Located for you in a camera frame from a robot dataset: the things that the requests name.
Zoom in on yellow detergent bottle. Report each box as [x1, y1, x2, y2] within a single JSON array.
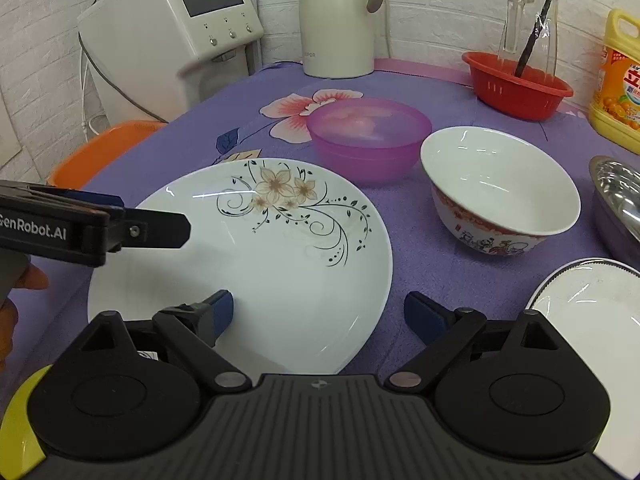
[[589, 9, 640, 155]]

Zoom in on person's left hand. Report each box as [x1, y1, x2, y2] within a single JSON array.
[[0, 264, 49, 370]]

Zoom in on white red-patterned ceramic bowl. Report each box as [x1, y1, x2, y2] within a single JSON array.
[[420, 126, 582, 257]]

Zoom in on white thermos jug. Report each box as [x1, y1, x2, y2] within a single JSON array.
[[298, 0, 384, 79]]

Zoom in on white blue-rimmed plate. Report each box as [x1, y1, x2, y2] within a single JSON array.
[[527, 258, 640, 479]]

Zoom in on white floral ceramic plate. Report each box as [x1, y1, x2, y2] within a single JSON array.
[[88, 158, 393, 378]]

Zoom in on red plastic basket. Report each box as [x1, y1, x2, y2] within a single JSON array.
[[462, 51, 574, 122]]

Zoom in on glass pitcher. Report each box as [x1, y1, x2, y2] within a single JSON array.
[[498, 0, 530, 63]]

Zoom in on yellow plastic plate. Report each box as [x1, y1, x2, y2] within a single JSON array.
[[0, 365, 50, 480]]

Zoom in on purple plastic bowl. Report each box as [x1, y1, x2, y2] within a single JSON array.
[[307, 98, 432, 186]]

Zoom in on stainless steel bowl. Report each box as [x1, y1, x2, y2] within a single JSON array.
[[589, 155, 640, 270]]

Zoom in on black stirring stick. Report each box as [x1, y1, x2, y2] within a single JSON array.
[[512, 0, 558, 77]]

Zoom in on orange plastic stool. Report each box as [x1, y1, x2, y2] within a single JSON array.
[[48, 120, 164, 190]]

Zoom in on white water dispenser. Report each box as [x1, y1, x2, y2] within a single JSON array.
[[78, 0, 264, 125]]

